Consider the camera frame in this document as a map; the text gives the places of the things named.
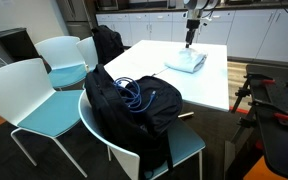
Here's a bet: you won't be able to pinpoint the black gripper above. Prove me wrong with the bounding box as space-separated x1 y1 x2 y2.
185 19 202 50

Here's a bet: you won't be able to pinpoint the white cloth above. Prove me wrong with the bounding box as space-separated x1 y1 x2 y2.
164 47 209 74

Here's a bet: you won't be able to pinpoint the blue cable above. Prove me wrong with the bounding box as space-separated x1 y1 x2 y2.
112 76 157 113

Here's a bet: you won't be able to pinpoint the white kitchen cabinets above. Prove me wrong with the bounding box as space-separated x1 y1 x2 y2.
95 9 288 65

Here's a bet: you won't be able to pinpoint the open black backpack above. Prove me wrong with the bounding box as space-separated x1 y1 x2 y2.
83 62 185 175

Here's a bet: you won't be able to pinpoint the silver metal bar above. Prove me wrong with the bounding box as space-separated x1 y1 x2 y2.
177 111 195 120

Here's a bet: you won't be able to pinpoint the closed black backpack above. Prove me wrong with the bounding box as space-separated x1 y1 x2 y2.
91 24 126 65

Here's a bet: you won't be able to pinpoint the dark microwave oven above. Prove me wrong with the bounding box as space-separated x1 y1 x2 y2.
94 0 130 13

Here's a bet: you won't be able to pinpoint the white chair teal seat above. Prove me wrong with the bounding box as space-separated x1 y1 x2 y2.
34 35 89 92
0 57 89 179
75 36 100 73
77 88 207 180

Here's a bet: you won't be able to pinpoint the stainless steel refrigerator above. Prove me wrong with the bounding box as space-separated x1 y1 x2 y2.
55 0 98 40

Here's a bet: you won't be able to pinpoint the black trash bin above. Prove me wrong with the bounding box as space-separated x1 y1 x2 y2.
0 27 41 63

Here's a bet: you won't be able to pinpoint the red handled black clamp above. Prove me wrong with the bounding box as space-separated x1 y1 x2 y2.
249 99 288 122
243 72 276 86

